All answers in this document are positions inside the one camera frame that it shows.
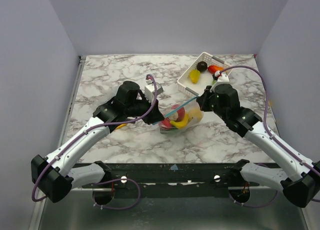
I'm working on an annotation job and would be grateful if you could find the yellow toy starfruit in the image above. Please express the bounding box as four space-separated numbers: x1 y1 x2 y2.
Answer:
189 69 201 84

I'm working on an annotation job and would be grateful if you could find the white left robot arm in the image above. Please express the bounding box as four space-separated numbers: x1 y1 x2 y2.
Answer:
31 77 164 203

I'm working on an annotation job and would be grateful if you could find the black yellow brush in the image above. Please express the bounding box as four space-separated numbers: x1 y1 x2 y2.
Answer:
115 124 127 130

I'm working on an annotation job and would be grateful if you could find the red toy apple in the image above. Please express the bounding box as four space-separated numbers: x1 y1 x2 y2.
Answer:
176 107 185 122

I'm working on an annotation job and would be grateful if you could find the toy bok choy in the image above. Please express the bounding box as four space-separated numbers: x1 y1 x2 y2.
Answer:
160 128 183 135

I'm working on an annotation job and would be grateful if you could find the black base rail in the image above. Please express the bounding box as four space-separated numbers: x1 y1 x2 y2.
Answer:
83 163 247 198

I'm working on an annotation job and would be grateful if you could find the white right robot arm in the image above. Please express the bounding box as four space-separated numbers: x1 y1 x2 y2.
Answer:
196 83 320 208

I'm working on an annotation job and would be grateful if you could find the toy garlic bulb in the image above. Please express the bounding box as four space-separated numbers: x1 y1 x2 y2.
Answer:
168 112 179 121

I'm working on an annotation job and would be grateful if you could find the white perforated plastic basket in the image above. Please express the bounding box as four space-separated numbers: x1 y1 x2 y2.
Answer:
177 52 230 98

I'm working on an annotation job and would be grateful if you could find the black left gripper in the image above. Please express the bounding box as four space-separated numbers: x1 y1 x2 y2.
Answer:
125 94 165 125

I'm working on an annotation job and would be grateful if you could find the yellow toy banana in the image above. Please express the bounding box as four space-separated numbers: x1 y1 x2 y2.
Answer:
169 113 189 129

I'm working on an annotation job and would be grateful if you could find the clear zip top bag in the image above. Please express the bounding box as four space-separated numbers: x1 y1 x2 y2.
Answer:
153 97 204 136

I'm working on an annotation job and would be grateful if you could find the dark toy avocado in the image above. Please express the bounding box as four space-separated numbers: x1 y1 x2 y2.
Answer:
196 61 208 73

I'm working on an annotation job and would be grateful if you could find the red toy tomato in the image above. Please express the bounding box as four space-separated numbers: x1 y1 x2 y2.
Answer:
159 118 172 130

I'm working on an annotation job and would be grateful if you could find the yellow toy lemon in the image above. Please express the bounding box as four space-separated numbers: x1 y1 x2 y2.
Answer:
188 108 204 123

